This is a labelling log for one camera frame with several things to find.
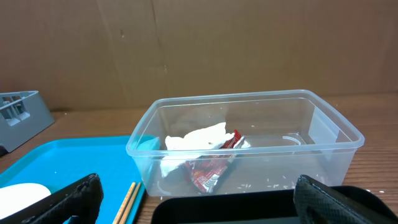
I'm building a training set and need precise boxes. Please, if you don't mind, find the red snack wrapper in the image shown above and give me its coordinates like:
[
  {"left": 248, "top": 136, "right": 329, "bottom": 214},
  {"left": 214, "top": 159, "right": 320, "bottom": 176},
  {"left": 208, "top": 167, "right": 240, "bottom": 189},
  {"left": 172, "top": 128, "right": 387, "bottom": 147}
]
[{"left": 182, "top": 128, "right": 246, "bottom": 194}]

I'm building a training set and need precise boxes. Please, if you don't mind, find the grey dishwasher rack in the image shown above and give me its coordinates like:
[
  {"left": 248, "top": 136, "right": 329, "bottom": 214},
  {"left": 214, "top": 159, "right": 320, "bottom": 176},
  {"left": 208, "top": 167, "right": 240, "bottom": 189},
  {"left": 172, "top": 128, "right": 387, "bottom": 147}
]
[{"left": 1, "top": 91, "right": 55, "bottom": 156}]

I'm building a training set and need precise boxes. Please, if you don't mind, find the teal plastic tray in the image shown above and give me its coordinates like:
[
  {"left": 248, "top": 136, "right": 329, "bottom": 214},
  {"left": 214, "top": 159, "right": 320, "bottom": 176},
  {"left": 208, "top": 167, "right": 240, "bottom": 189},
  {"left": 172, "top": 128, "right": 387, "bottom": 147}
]
[{"left": 1, "top": 136, "right": 142, "bottom": 223}]

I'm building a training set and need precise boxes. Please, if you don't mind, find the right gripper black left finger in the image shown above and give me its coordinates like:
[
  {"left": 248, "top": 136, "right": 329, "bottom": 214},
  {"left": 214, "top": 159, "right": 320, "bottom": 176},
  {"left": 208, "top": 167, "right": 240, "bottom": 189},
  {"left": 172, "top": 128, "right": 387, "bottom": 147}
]
[{"left": 1, "top": 173, "right": 103, "bottom": 224}]

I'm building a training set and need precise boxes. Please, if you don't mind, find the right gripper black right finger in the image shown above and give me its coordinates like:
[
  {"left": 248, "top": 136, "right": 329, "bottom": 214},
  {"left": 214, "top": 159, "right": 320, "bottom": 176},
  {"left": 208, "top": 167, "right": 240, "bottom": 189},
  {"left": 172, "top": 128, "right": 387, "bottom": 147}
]
[{"left": 294, "top": 175, "right": 397, "bottom": 224}]

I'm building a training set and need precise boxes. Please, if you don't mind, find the large white dirty plate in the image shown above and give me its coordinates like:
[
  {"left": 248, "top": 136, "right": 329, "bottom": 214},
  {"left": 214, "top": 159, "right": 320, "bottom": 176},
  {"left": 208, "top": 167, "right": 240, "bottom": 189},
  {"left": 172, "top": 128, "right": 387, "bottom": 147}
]
[{"left": 1, "top": 183, "right": 51, "bottom": 219}]

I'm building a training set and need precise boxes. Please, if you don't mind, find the wooden chopstick right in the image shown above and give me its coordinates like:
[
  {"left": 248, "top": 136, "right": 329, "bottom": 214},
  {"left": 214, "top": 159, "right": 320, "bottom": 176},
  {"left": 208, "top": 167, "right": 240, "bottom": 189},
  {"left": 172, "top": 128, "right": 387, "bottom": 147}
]
[{"left": 118, "top": 182, "right": 141, "bottom": 224}]

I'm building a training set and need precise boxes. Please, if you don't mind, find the clear plastic bin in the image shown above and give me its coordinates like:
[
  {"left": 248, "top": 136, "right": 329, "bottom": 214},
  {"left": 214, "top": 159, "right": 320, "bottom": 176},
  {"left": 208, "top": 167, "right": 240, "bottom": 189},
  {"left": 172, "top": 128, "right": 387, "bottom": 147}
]
[{"left": 126, "top": 90, "right": 364, "bottom": 197}]

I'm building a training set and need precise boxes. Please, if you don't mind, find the black tray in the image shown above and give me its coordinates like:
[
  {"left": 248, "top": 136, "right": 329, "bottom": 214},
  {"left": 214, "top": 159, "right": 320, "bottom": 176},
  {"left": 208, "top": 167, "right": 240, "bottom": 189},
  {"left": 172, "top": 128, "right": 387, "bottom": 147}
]
[{"left": 150, "top": 185, "right": 398, "bottom": 224}]

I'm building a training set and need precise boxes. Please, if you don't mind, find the wooden chopstick left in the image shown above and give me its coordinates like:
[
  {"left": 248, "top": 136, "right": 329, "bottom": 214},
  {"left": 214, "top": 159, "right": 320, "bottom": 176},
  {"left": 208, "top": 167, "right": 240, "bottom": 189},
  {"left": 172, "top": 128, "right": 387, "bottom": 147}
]
[{"left": 113, "top": 182, "right": 136, "bottom": 224}]

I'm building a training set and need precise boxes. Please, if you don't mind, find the wooden chopstick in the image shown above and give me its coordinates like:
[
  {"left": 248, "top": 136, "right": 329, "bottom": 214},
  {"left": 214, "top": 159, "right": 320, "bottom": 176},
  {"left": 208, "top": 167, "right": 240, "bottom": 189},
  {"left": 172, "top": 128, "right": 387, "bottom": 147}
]
[
  {"left": 118, "top": 182, "right": 141, "bottom": 224},
  {"left": 113, "top": 182, "right": 136, "bottom": 224}
]

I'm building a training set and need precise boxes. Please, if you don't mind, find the white napkin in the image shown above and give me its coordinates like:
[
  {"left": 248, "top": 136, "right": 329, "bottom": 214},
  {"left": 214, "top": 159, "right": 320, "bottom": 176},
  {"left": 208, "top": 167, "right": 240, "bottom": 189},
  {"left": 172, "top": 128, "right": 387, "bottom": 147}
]
[{"left": 160, "top": 122, "right": 251, "bottom": 178}]

